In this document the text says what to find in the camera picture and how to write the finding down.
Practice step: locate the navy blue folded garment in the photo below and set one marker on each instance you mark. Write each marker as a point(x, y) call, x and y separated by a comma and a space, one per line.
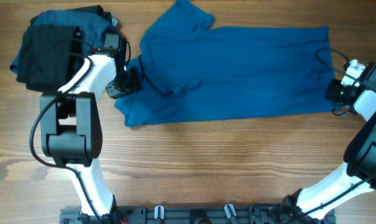
point(91, 33)

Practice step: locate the blue polo shirt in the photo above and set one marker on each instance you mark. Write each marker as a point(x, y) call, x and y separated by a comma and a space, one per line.
point(192, 71)

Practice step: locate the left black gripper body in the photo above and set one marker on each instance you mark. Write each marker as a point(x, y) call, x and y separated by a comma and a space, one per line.
point(123, 84)

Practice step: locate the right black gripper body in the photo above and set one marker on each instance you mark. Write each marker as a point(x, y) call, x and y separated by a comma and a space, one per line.
point(337, 93)

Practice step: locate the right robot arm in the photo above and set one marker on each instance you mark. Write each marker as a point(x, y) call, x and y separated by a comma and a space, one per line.
point(357, 173)

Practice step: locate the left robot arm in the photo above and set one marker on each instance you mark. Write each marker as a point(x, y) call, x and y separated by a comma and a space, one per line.
point(71, 131)

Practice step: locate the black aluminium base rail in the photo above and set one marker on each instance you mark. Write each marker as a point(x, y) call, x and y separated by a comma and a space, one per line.
point(254, 214)

